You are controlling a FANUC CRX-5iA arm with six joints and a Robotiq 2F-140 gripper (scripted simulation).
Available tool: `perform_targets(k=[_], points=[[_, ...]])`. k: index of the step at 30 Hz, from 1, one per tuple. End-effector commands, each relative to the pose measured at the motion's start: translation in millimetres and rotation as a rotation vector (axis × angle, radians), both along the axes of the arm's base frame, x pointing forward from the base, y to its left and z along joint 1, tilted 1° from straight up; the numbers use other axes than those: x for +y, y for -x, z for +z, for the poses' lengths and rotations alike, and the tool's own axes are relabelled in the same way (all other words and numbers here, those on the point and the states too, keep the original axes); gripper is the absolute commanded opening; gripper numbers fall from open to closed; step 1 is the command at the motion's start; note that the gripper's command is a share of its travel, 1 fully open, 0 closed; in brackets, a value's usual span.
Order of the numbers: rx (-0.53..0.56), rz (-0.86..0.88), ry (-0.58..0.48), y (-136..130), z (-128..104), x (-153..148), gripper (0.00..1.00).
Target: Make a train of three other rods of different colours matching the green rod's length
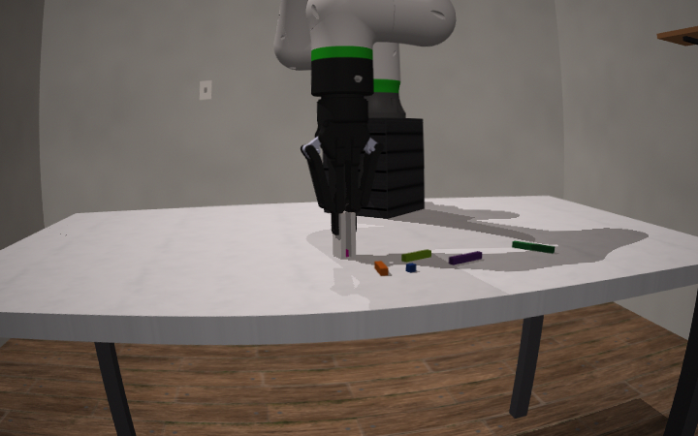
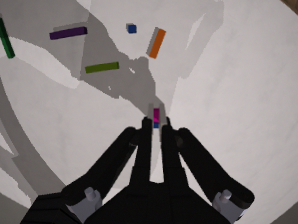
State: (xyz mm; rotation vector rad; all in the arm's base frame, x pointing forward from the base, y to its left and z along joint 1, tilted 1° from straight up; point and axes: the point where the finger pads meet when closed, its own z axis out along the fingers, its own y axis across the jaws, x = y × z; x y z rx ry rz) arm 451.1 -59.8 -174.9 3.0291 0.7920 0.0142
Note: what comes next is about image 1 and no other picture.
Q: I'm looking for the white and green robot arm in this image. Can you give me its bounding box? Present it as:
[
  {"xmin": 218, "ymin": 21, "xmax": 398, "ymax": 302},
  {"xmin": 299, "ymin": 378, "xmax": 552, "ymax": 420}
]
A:
[{"xmin": 273, "ymin": 0, "xmax": 456, "ymax": 118}]

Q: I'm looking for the dark purple rod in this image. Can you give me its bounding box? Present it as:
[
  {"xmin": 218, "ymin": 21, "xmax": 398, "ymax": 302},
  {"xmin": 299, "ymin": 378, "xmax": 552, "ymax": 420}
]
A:
[{"xmin": 449, "ymin": 251, "xmax": 483, "ymax": 265}]

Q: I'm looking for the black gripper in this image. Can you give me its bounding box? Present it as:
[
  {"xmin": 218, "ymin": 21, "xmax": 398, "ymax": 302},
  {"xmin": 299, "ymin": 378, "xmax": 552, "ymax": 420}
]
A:
[{"xmin": 301, "ymin": 98, "xmax": 384, "ymax": 259}]

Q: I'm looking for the dark green rod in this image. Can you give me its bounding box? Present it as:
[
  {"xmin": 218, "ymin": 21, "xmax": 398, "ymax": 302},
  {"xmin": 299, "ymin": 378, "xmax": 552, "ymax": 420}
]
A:
[{"xmin": 512, "ymin": 241, "xmax": 555, "ymax": 253}]

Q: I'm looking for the lime green rod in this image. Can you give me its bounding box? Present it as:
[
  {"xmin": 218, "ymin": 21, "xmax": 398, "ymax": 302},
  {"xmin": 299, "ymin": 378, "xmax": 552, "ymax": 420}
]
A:
[{"xmin": 401, "ymin": 249, "xmax": 431, "ymax": 263}]

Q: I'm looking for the orange rod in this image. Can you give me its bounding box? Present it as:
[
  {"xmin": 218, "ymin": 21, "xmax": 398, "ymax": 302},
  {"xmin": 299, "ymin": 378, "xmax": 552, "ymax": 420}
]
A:
[{"xmin": 374, "ymin": 261, "xmax": 388, "ymax": 276}]

